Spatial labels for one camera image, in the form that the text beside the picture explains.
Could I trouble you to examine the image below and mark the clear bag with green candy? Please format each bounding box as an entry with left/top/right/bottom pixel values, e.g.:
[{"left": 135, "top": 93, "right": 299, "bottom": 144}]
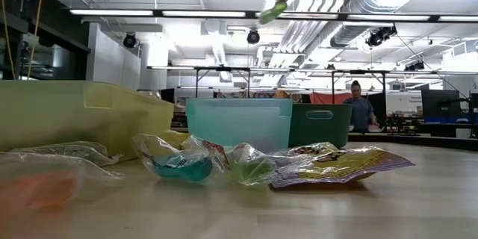
[
  {"left": 223, "top": 142, "right": 287, "bottom": 187},
  {"left": 258, "top": 0, "right": 288, "bottom": 25}
]

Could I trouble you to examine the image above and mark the light teal translucent plastic bin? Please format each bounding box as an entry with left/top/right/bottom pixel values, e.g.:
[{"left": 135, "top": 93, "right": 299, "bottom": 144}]
[{"left": 185, "top": 97, "right": 294, "bottom": 155}]

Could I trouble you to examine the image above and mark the large yellow Sour Patch bag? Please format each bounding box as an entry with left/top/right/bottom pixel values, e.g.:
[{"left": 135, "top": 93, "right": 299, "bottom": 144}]
[{"left": 269, "top": 145, "right": 416, "bottom": 190}]

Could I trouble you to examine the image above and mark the yellow candy bag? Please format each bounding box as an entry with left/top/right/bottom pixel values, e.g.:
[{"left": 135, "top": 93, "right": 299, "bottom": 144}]
[{"left": 158, "top": 129, "right": 192, "bottom": 151}]

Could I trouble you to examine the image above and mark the clear bag with blue candy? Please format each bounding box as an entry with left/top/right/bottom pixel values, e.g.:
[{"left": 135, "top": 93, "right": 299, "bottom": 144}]
[{"left": 131, "top": 133, "right": 227, "bottom": 184}]

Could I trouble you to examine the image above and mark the yellow-green translucent plastic bin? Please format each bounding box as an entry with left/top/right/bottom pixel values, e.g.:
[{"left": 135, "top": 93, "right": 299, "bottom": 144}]
[{"left": 0, "top": 79, "right": 176, "bottom": 162}]

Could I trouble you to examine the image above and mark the clear bag with pale candy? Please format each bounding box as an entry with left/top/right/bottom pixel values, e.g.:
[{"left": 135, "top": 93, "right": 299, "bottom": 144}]
[{"left": 9, "top": 140, "right": 123, "bottom": 168}]

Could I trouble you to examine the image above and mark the clear bag with orange candy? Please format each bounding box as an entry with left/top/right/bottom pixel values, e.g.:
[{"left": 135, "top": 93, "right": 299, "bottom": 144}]
[{"left": 0, "top": 152, "right": 126, "bottom": 217}]

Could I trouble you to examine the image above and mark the black ceiling spot lamp cluster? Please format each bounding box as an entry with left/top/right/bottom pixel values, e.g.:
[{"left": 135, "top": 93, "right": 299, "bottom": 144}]
[{"left": 365, "top": 25, "right": 398, "bottom": 49}]

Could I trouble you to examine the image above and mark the black overhead light bar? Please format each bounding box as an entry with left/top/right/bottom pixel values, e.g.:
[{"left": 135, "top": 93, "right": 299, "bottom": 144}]
[{"left": 69, "top": 8, "right": 478, "bottom": 22}]

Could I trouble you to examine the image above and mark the patterned fabric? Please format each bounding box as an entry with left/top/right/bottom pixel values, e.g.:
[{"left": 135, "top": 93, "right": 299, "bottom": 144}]
[{"left": 274, "top": 90, "right": 303, "bottom": 100}]

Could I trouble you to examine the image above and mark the orange cloth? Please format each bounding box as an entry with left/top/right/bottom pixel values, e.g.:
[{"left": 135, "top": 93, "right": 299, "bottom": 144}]
[{"left": 309, "top": 92, "right": 354, "bottom": 105}]

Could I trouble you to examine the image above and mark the person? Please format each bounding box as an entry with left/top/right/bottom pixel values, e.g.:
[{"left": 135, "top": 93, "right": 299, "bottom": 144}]
[{"left": 342, "top": 80, "right": 380, "bottom": 134}]

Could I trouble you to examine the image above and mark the white printed sign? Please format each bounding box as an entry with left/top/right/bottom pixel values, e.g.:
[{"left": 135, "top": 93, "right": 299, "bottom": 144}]
[{"left": 386, "top": 91, "right": 423, "bottom": 113}]

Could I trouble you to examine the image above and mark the dark teal plastic bin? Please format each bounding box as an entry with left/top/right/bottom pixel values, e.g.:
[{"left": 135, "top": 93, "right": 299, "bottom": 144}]
[{"left": 288, "top": 103, "right": 353, "bottom": 149}]

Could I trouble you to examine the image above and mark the black monitor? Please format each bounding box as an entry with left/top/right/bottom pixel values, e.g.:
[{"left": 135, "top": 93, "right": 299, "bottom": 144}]
[{"left": 420, "top": 89, "right": 462, "bottom": 119}]

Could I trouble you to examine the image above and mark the blue desk panel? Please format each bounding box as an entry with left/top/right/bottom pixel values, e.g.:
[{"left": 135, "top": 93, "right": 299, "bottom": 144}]
[{"left": 423, "top": 115, "right": 478, "bottom": 125}]

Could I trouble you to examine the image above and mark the clear round jar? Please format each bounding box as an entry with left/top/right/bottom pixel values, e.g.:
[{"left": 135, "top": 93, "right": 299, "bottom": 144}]
[{"left": 137, "top": 89, "right": 162, "bottom": 100}]

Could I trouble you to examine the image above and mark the silver ceiling duct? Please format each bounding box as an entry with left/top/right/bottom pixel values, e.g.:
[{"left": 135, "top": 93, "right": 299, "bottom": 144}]
[{"left": 330, "top": 0, "right": 415, "bottom": 48}]

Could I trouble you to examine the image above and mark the black metal frame stand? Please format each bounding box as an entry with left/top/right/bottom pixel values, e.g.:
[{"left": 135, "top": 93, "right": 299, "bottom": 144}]
[
  {"left": 193, "top": 66, "right": 252, "bottom": 99},
  {"left": 331, "top": 69, "right": 389, "bottom": 128}
]

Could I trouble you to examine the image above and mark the black table frame rail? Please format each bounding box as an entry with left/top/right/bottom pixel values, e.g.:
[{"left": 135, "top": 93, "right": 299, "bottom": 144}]
[{"left": 349, "top": 131, "right": 478, "bottom": 151}]

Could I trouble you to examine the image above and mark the yellow hanging cable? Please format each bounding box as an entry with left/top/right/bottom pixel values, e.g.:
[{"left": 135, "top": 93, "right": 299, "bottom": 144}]
[
  {"left": 26, "top": 0, "right": 48, "bottom": 80},
  {"left": 0, "top": 0, "right": 16, "bottom": 80}
]

